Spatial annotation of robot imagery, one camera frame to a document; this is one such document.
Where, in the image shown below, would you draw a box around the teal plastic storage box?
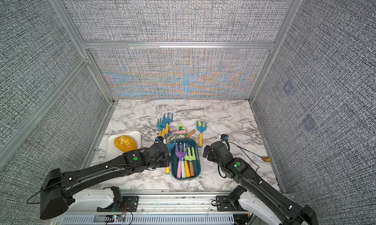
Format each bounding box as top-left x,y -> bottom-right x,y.
170,138 -> 201,181

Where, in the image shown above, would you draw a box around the purple rake pink handle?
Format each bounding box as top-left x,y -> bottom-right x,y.
175,143 -> 187,179

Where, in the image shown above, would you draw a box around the blue rake yellow handle back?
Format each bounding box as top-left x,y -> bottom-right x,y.
163,112 -> 173,134

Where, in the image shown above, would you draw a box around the oval yellow bread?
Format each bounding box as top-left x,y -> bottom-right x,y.
114,136 -> 138,152

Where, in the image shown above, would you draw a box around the light blue rake yellow handle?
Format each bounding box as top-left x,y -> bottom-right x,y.
164,133 -> 177,174

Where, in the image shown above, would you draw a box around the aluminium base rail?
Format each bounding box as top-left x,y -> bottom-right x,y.
52,191 -> 303,225

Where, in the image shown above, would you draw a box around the light green rake wooden handle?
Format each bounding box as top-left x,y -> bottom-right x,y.
185,147 -> 195,177

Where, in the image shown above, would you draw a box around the light green tool wooden handle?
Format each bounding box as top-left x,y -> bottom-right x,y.
185,128 -> 197,138

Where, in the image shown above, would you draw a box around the white rectangular tray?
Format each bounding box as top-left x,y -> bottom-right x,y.
105,131 -> 142,161

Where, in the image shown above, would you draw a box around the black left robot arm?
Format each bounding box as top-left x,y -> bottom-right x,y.
40,137 -> 170,220

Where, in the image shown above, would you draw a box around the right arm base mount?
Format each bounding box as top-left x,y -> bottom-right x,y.
211,185 -> 255,213

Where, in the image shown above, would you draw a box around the small brush blue stick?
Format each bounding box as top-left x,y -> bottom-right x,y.
238,146 -> 272,162

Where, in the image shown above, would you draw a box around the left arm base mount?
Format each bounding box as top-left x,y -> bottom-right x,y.
97,186 -> 140,212

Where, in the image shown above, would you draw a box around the light blue rake white handle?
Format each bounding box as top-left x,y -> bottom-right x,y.
180,158 -> 186,179

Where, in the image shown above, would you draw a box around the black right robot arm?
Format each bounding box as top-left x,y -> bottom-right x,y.
203,135 -> 319,225

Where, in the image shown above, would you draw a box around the green tool pink handle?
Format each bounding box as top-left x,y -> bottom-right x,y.
172,123 -> 187,136

